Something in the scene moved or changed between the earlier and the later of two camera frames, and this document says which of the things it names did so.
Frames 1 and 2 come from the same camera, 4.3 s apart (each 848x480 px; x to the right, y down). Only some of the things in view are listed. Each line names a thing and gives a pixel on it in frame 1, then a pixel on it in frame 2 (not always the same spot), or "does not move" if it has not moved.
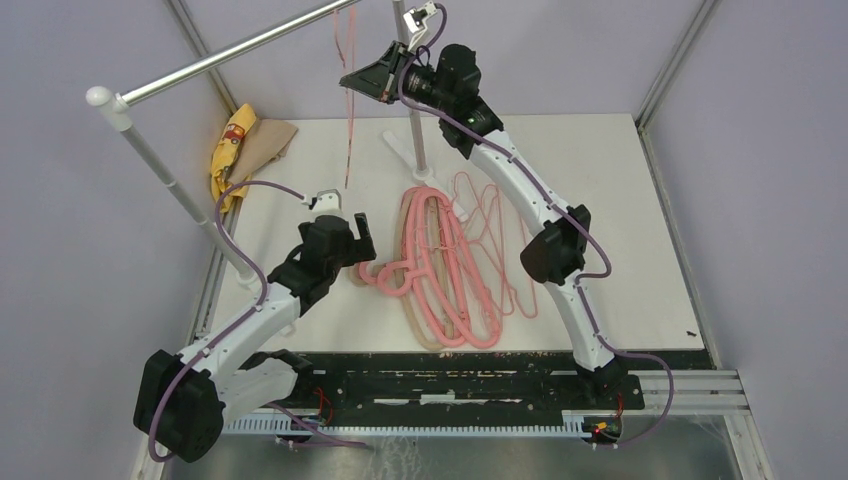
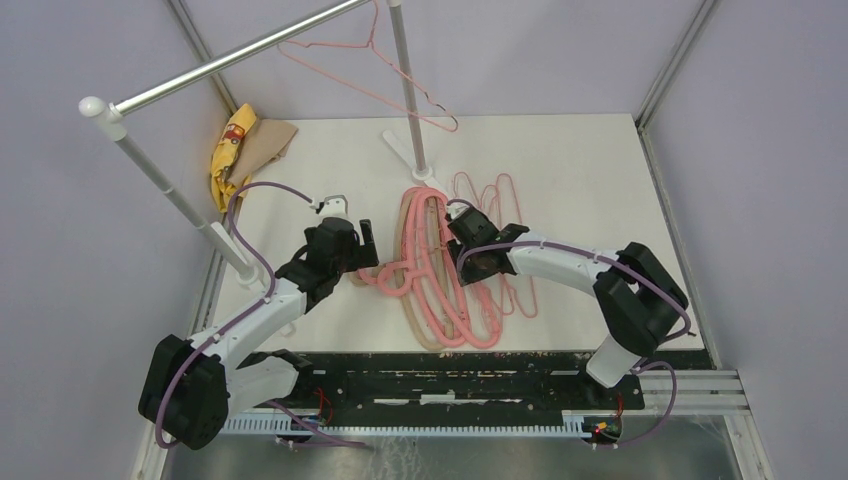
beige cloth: x=265 y=142 does not move
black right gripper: x=380 y=78 -> x=473 y=275
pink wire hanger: x=350 y=114 -> x=371 y=44
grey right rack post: x=402 y=28 does not move
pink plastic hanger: x=442 y=263 does not move
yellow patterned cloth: x=226 y=153 does not move
